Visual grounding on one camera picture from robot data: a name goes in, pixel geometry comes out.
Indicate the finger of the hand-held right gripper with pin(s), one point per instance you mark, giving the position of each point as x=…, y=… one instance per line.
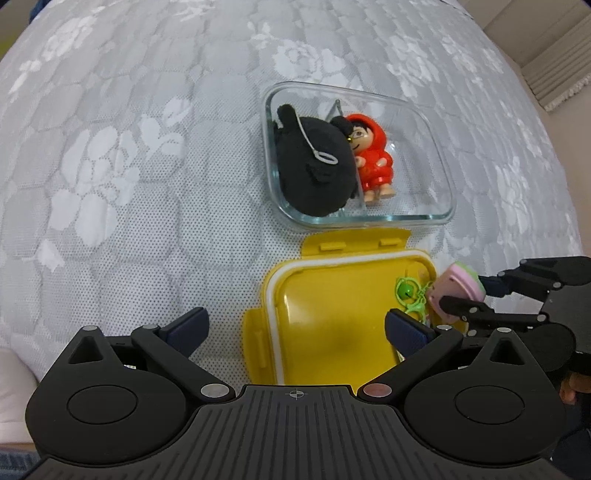
x=461, y=307
x=496, y=284

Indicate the grey floral mattress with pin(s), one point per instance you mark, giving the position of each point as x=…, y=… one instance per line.
x=138, y=230

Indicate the red hooded doll figure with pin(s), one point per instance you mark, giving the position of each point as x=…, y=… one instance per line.
x=376, y=161

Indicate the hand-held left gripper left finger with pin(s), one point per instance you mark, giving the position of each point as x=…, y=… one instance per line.
x=190, y=326

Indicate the black plush toy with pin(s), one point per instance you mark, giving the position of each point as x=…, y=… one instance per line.
x=314, y=175

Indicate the beige pleated curtain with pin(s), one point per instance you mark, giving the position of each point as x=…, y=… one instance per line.
x=561, y=69

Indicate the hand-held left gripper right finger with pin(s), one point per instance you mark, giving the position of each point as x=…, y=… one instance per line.
x=406, y=330

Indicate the person's right hand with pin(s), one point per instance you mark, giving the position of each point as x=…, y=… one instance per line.
x=570, y=390

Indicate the blue striped cloth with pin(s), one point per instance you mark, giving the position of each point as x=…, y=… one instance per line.
x=16, y=464

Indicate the yellow container lid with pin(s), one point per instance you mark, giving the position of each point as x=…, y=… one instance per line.
x=332, y=314

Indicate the clear glass container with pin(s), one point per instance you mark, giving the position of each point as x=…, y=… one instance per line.
x=415, y=161

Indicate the white cloth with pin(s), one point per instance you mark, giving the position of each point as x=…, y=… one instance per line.
x=16, y=392

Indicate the pink round toy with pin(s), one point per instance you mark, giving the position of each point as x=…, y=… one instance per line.
x=455, y=286

